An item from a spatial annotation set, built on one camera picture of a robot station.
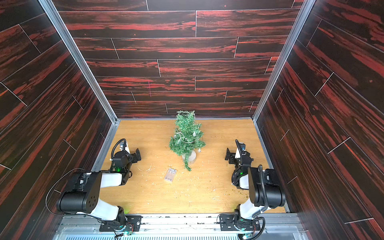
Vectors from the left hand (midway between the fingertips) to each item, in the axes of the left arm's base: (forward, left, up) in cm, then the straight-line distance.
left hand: (131, 150), depth 94 cm
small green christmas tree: (-6, -37, +20) cm, 43 cm away
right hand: (+1, -69, +1) cm, 69 cm away
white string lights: (-6, -40, +25) cm, 48 cm away
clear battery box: (-13, -26, -6) cm, 30 cm away
